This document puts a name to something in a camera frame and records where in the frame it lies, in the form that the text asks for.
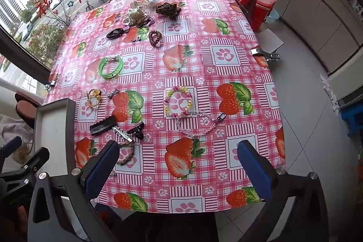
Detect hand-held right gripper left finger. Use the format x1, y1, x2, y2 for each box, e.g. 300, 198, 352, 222
27, 140, 121, 242

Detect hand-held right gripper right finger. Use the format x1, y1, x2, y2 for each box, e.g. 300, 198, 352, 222
237, 140, 336, 242

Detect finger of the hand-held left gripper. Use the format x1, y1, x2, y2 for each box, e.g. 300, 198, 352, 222
0, 136, 23, 159
0, 147, 50, 183

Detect grey jewelry box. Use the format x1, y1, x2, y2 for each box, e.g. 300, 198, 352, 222
33, 98, 76, 174

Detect silver star hair clip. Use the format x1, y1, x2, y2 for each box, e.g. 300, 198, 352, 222
112, 126, 134, 143

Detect black hair claw clip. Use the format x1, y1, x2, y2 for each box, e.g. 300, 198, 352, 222
90, 115, 117, 135

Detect small black hair clip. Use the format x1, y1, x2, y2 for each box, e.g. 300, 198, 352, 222
127, 122, 145, 141

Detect clear crystal bracelet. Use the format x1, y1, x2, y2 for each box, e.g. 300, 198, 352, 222
175, 110, 227, 137

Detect pastel bead bracelet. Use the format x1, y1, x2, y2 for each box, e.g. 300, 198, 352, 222
164, 86, 193, 118

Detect brown shoe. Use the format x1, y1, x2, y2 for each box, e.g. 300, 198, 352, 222
15, 93, 42, 107
16, 100, 39, 126

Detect blue plastic stool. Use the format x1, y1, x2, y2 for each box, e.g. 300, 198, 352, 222
340, 104, 363, 138

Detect strawberry print pink tablecloth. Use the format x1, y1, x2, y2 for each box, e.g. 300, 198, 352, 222
42, 0, 287, 214

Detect white flat board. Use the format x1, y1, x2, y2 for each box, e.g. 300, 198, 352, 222
255, 28, 285, 53

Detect blue basin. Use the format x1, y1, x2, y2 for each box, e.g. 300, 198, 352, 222
265, 8, 280, 25

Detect white dotted scrunchie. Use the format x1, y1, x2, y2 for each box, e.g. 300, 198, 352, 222
124, 1, 146, 26

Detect beige cabinet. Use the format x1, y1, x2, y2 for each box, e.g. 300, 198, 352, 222
272, 0, 363, 74

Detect clear plastic bag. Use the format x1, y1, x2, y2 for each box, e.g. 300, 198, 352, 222
141, 0, 165, 9

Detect brown braided bracelet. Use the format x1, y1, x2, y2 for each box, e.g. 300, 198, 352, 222
116, 141, 135, 166

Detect yellow flower hair tie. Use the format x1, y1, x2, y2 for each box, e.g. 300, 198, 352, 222
87, 89, 103, 107

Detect green plastic bracelet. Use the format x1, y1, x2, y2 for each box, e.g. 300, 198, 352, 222
98, 55, 124, 80

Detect black spiral hair tie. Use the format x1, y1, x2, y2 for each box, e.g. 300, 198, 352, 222
106, 28, 126, 39

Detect brown spiral hair tie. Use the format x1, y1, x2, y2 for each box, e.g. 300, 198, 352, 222
147, 30, 163, 47

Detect dark thin hair ties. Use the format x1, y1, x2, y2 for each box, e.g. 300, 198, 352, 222
136, 16, 156, 29

